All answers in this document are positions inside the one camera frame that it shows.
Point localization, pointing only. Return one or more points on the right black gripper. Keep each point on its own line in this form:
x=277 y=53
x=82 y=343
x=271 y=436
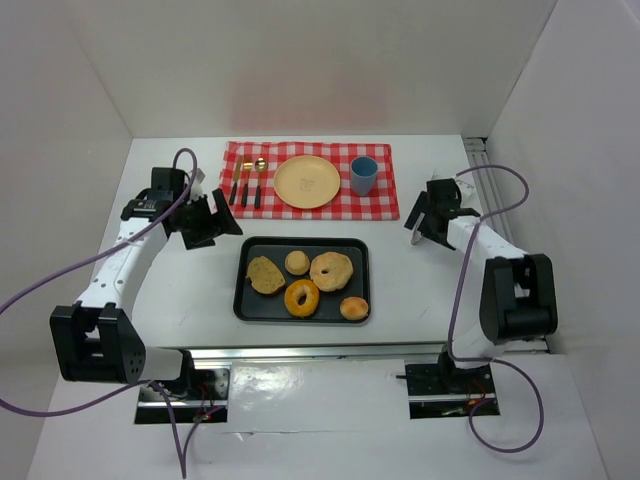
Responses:
x=431 y=220

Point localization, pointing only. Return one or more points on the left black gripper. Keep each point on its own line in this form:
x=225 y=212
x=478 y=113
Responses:
x=203 y=226

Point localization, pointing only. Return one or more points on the pale bagel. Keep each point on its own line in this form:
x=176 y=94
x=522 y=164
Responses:
x=331 y=271

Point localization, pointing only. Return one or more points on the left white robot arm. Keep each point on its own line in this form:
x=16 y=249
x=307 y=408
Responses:
x=94 y=338

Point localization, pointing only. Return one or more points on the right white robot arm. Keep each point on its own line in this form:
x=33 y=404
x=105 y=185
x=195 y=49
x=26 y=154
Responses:
x=517 y=300

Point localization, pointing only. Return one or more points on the brown bread slice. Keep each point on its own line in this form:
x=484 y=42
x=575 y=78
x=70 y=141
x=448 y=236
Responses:
x=265 y=277

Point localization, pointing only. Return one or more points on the red checkered cloth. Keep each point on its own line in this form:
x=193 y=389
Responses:
x=380 y=204

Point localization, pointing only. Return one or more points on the black baking tray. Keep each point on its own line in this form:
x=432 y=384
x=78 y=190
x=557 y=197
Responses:
x=252 y=306

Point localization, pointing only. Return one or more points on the blue cup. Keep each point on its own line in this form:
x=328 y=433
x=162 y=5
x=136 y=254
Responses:
x=363 y=175

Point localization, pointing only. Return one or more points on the small round muffin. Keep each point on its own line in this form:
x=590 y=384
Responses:
x=297 y=263

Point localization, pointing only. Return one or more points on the orange glazed donut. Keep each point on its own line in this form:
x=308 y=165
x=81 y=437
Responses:
x=302 y=298

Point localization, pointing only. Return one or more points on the beige round plate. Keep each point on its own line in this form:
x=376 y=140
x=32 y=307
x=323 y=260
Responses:
x=306 y=182

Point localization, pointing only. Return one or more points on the small round bun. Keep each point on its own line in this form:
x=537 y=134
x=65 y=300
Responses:
x=354 y=308

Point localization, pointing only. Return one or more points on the aluminium rail right side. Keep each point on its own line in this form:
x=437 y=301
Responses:
x=485 y=175

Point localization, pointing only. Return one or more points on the aluminium rail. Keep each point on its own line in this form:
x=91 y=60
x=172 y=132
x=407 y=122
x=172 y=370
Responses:
x=296 y=352
x=485 y=175

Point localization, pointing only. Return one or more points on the gold knife black handle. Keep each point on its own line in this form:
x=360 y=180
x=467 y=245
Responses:
x=235 y=179

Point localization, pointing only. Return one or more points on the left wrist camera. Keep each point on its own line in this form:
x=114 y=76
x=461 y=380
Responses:
x=167 y=184

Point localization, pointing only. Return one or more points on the gold fork black handle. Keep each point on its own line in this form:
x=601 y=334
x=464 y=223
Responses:
x=247 y=169

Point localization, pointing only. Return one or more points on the gold spoon black handle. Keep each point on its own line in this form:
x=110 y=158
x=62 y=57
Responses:
x=261 y=166

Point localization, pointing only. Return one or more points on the aluminium rail front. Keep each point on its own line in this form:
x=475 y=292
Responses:
x=296 y=352

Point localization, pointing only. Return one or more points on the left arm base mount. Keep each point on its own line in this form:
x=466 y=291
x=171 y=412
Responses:
x=200 y=396

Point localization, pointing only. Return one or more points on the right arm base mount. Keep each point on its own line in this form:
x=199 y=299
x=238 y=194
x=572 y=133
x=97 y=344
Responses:
x=438 y=390

